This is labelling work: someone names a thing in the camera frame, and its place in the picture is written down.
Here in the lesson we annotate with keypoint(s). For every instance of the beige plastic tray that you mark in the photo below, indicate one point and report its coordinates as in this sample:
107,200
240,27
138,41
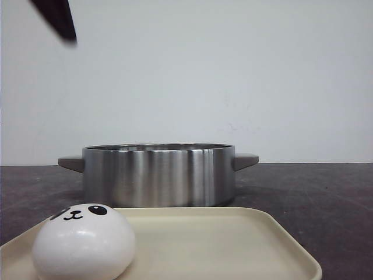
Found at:
192,243

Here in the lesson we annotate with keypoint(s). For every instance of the panda bun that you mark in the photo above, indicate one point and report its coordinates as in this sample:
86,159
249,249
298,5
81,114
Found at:
85,241

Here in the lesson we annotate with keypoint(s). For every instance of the stainless steel steamer pot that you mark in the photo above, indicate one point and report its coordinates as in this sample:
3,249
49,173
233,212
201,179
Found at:
159,175

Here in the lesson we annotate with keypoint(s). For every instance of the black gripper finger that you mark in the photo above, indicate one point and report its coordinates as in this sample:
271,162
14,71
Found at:
57,14

